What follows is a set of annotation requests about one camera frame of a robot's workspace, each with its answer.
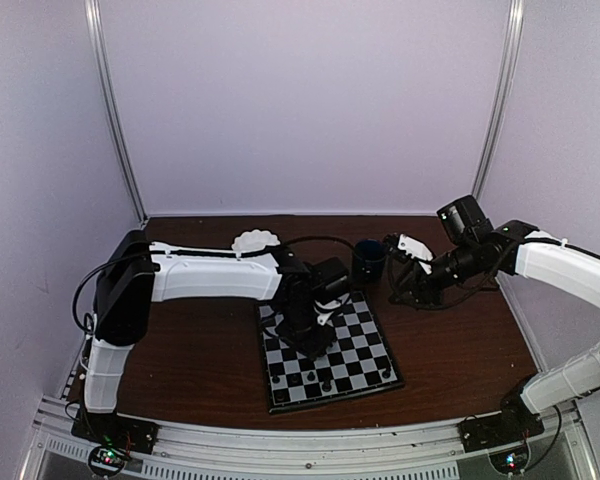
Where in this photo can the right green led circuit board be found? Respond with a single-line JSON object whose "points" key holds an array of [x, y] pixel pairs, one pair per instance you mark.
{"points": [[509, 462]]}

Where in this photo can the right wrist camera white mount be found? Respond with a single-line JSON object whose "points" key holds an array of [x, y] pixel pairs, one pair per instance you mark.
{"points": [[407, 246]]}

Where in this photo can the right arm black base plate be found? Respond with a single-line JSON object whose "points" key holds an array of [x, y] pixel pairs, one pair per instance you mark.
{"points": [[487, 432]]}

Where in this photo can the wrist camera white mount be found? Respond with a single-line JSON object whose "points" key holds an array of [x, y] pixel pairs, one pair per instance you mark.
{"points": [[407, 246], [325, 311]]}

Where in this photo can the white scalloped ceramic bowl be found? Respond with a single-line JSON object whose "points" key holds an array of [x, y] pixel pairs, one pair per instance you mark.
{"points": [[254, 240]]}

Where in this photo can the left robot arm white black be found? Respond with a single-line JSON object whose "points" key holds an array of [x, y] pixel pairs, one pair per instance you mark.
{"points": [[258, 266]]}

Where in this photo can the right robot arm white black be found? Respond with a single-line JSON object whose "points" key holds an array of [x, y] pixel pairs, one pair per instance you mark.
{"points": [[521, 249]]}

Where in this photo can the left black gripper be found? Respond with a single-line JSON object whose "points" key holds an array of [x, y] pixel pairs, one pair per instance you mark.
{"points": [[313, 348]]}

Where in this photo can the green led circuit board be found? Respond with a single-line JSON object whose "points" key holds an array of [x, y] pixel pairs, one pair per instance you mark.
{"points": [[106, 459], [509, 462]]}

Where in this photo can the left green led circuit board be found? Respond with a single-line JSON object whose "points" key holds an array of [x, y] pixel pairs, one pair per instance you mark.
{"points": [[106, 459]]}

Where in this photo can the dark blue ceramic mug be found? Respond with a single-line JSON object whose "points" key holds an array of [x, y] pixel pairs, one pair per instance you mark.
{"points": [[368, 261]]}

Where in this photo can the right aluminium corner post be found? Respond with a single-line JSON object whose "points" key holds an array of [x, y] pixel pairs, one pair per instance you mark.
{"points": [[507, 70]]}

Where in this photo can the folding black silver chessboard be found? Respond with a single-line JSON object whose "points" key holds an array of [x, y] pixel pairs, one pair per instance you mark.
{"points": [[353, 363]]}

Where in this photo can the aluminium front rail frame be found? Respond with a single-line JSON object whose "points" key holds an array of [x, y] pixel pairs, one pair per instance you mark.
{"points": [[420, 451]]}

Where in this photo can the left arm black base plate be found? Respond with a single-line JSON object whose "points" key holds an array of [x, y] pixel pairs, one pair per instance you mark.
{"points": [[112, 430]]}

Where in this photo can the left aluminium corner post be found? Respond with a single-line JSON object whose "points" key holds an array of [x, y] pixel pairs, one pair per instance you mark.
{"points": [[97, 38]]}

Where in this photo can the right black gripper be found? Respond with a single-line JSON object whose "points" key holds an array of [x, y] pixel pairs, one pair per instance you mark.
{"points": [[420, 284]]}

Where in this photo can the aluminium corner post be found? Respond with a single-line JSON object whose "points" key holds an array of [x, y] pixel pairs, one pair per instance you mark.
{"points": [[507, 70], [97, 38]]}

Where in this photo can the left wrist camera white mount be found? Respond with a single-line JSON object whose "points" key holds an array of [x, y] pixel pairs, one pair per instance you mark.
{"points": [[325, 311]]}

